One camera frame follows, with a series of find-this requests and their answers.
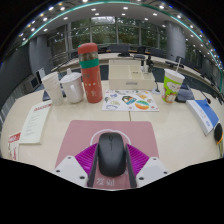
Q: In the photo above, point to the white standing board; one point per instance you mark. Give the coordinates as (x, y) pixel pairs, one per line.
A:
(41, 74)

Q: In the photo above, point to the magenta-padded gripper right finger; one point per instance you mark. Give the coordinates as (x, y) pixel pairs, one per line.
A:
(153, 168)

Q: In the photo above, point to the group of dark office chairs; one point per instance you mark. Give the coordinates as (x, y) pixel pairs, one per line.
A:
(120, 49)

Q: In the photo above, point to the red thermos bottle green band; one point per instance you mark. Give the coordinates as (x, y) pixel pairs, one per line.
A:
(91, 80)

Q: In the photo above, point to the white paper cup stack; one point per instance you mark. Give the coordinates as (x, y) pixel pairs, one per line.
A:
(53, 88)

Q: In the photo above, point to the blue and white book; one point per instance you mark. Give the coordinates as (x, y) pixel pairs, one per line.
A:
(204, 115)

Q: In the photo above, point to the curved conference desk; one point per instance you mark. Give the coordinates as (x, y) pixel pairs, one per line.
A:
(196, 75)

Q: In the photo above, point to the grey desk microphone unit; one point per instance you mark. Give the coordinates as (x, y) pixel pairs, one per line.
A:
(185, 93)

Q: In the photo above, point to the red and white leaflet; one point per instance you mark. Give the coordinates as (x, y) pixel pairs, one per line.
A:
(14, 146)

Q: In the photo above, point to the black handheld microphone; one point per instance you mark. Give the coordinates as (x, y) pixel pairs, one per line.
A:
(218, 133)

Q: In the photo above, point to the printed paper cup with straw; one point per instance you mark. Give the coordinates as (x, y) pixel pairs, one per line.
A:
(171, 87)

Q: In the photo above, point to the colourful sticker sheet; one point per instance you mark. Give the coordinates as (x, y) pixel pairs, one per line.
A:
(130, 100)

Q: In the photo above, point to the pink printed mouse pad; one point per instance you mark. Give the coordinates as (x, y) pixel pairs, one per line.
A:
(80, 133)

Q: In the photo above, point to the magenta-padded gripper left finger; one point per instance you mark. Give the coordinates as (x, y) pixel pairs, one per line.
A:
(70, 168)

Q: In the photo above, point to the white floor cabinet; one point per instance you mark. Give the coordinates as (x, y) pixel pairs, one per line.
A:
(34, 84)

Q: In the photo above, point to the group of ceiling lights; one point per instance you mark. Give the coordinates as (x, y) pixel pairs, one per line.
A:
(125, 8)

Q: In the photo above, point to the black computer mouse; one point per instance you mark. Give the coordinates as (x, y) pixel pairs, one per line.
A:
(111, 155)

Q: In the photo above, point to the white cardboard box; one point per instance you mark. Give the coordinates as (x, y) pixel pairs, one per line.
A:
(126, 80)

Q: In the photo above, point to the white printed booklet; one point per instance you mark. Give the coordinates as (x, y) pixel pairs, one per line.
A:
(35, 124)

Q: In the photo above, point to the white lidded mug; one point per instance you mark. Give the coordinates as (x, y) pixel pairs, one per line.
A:
(72, 87)

